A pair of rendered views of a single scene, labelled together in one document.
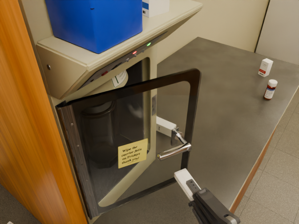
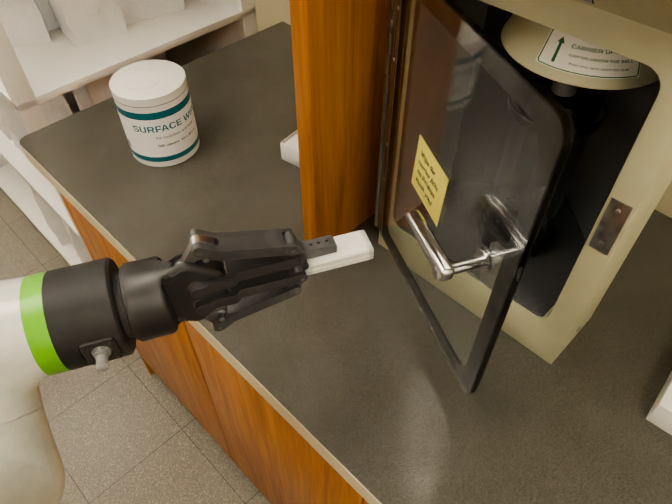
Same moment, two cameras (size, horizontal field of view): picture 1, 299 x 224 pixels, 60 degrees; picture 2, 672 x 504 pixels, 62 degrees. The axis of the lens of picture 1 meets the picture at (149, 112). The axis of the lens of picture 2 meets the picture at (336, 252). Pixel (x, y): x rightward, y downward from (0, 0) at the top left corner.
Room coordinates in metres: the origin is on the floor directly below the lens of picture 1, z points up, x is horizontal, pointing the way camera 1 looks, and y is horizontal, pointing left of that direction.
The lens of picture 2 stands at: (0.38, -0.45, 1.62)
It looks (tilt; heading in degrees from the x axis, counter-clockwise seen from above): 48 degrees down; 98
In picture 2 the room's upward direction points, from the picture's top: straight up
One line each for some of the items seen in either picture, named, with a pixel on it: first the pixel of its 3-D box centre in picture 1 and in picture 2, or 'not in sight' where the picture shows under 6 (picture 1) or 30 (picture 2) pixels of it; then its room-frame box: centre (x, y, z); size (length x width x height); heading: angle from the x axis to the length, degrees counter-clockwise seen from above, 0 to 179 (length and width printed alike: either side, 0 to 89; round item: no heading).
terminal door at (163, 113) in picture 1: (140, 150); (439, 196); (0.43, 0.02, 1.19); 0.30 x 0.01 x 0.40; 116
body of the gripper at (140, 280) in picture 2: not in sight; (177, 291); (0.19, -0.15, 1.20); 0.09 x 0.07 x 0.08; 26
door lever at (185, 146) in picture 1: (172, 146); (444, 242); (0.44, -0.06, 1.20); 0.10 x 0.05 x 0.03; 116
